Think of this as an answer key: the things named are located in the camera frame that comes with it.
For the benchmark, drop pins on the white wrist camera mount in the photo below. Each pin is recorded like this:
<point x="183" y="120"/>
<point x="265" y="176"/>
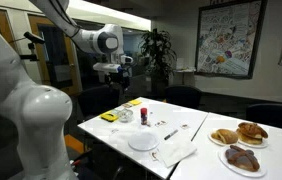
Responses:
<point x="107" y="67"/>

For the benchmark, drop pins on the white plate under dark bread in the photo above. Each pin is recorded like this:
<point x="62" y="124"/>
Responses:
<point x="227" y="166"/>

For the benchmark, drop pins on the orange wooden board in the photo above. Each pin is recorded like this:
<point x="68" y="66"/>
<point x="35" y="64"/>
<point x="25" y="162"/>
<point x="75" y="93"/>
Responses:
<point x="74" y="144"/>

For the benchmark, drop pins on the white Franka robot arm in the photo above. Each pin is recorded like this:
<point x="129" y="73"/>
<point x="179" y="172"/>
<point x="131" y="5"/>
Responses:
<point x="41" y="110"/>

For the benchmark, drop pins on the green potted plant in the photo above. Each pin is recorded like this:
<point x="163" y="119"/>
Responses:
<point x="157" y="53"/>

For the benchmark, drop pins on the white plate under tan bun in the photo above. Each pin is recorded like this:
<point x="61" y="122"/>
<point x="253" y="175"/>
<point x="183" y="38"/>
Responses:
<point x="216" y="140"/>

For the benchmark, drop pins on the black marker pen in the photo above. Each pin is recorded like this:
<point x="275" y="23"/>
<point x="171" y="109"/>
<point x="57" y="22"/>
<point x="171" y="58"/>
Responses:
<point x="171" y="134"/>

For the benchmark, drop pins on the white paper napkin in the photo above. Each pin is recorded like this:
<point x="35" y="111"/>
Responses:
<point x="177" y="152"/>

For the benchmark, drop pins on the brown crossed bread loaf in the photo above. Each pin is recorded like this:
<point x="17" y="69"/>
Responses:
<point x="251" y="131"/>

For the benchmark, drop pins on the large framed drawing poster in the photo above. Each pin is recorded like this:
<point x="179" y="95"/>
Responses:
<point x="229" y="38"/>

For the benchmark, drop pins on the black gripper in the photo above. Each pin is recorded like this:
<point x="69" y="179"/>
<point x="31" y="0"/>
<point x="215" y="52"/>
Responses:
<point x="117" y="80"/>

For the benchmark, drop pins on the small white side table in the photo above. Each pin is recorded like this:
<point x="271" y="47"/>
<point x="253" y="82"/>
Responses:
<point x="184" y="76"/>

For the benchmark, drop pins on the white plate under brown bread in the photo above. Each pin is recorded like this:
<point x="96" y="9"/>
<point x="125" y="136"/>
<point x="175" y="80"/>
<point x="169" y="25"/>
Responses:
<point x="259" y="145"/>

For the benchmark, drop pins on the yellow sponge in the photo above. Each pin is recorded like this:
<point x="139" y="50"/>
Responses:
<point x="109" y="116"/>

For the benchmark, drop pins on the empty white plate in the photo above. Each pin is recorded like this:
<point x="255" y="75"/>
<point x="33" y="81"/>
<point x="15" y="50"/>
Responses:
<point x="143" y="141"/>

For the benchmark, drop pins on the small bottle with red cap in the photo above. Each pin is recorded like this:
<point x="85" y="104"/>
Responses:
<point x="144" y="116"/>

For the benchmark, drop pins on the black camera on stand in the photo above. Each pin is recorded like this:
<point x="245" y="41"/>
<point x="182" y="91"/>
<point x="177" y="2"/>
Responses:
<point x="32" y="38"/>

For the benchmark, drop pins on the dark chocolate crossed bread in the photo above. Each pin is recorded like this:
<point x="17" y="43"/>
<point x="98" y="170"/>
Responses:
<point x="242" y="158"/>

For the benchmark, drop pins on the small printed card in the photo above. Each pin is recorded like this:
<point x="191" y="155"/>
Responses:
<point x="126" y="105"/>
<point x="184" y="126"/>
<point x="161" y="123"/>
<point x="153" y="156"/>

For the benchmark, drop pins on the tan bread bun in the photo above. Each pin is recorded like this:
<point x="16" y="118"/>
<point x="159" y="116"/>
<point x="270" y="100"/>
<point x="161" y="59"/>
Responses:
<point x="226" y="136"/>

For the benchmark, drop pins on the small yellow sticky pad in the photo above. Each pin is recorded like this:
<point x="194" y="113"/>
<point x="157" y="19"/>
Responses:
<point x="135" y="102"/>

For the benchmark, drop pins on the black office chair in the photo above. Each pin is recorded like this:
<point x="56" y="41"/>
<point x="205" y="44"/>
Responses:
<point x="274" y="116"/>
<point x="97" y="100"/>
<point x="182" y="96"/>

